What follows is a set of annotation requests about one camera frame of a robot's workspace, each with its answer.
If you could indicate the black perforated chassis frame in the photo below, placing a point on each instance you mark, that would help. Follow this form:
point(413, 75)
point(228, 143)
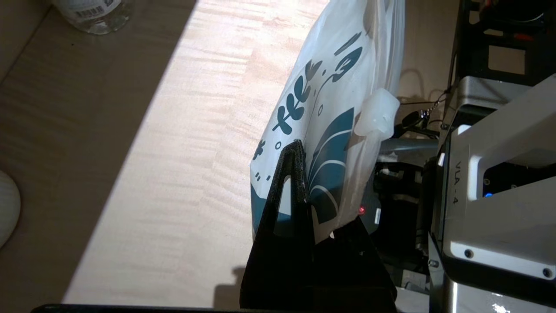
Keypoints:
point(471, 39)

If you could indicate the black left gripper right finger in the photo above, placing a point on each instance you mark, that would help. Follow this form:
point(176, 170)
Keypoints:
point(356, 269)

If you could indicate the silver metal box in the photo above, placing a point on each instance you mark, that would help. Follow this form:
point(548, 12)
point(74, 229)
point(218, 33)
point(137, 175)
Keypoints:
point(478, 91)
point(478, 300)

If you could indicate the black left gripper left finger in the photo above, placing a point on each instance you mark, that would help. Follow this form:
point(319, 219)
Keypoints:
point(278, 269)

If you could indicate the clear plastic water bottle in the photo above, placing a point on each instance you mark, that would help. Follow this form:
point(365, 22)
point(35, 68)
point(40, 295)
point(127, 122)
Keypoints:
point(91, 17)

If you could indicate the white horse-print pouch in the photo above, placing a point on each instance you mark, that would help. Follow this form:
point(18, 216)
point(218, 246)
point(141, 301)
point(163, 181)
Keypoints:
point(339, 65)

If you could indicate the white computer box VLA label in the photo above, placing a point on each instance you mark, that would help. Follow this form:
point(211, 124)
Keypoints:
point(521, 226)

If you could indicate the black module with red light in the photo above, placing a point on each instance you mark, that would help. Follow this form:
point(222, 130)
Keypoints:
point(369, 217)

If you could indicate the white ribbed ceramic mug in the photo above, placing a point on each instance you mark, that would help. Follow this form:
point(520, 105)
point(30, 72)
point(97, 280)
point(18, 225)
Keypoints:
point(8, 208)

